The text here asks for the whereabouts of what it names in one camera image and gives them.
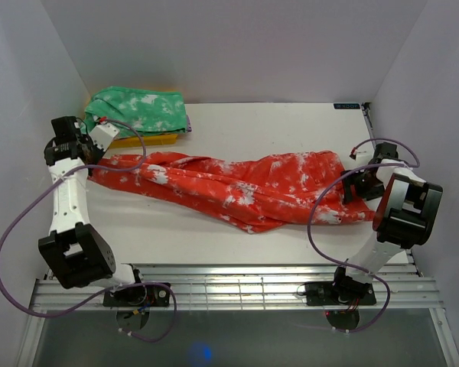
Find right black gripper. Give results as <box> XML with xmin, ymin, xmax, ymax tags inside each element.
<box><xmin>340</xmin><ymin>167</ymin><xmax>386</xmax><ymax>204</ymax></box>

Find red tie-dye trousers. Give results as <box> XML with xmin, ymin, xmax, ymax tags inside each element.
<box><xmin>90</xmin><ymin>151</ymin><xmax>374</xmax><ymax>234</ymax></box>

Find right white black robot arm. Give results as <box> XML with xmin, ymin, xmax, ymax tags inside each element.
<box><xmin>330</xmin><ymin>139</ymin><xmax>443</xmax><ymax>304</ymax></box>

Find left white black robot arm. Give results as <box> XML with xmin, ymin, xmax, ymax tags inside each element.
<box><xmin>38</xmin><ymin>116</ymin><xmax>147</xmax><ymax>306</ymax></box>

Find yellow folded trousers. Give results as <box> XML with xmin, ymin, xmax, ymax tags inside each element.
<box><xmin>84</xmin><ymin>88</ymin><xmax>179</xmax><ymax>149</ymax></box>

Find green tie-dye trousers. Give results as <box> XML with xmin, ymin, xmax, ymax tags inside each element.
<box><xmin>84</xmin><ymin>86</ymin><xmax>188</xmax><ymax>136</ymax></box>

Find dark table label sticker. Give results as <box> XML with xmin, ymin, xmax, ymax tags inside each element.
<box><xmin>333</xmin><ymin>102</ymin><xmax>361</xmax><ymax>110</ymax></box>

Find purple folded garment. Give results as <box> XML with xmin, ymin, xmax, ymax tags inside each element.
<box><xmin>186</xmin><ymin>115</ymin><xmax>192</xmax><ymax>133</ymax></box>

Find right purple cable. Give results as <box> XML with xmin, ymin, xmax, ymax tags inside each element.
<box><xmin>294</xmin><ymin>137</ymin><xmax>421</xmax><ymax>334</ymax></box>

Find purple cable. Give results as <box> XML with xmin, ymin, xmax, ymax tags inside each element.
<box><xmin>294</xmin><ymin>137</ymin><xmax>421</xmax><ymax>334</ymax></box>
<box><xmin>0</xmin><ymin>118</ymin><xmax>177</xmax><ymax>343</ymax></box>

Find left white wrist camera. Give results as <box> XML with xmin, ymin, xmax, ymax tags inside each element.
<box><xmin>89</xmin><ymin>122</ymin><xmax>119</xmax><ymax>151</ymax></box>

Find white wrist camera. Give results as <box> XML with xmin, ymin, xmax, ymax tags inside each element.
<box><xmin>350</xmin><ymin>151</ymin><xmax>373</xmax><ymax>162</ymax></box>
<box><xmin>89</xmin><ymin>122</ymin><xmax>119</xmax><ymax>151</ymax></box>

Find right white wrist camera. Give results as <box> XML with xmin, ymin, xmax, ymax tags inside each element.
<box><xmin>350</xmin><ymin>151</ymin><xmax>373</xmax><ymax>162</ymax></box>

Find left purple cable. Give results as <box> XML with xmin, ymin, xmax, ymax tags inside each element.
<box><xmin>0</xmin><ymin>118</ymin><xmax>177</xmax><ymax>343</ymax></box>

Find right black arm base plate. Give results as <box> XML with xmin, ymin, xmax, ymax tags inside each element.
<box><xmin>304</xmin><ymin>281</ymin><xmax>376</xmax><ymax>306</ymax></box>

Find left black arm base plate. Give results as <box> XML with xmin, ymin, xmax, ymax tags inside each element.
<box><xmin>103</xmin><ymin>283</ymin><xmax>171</xmax><ymax>308</ymax></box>

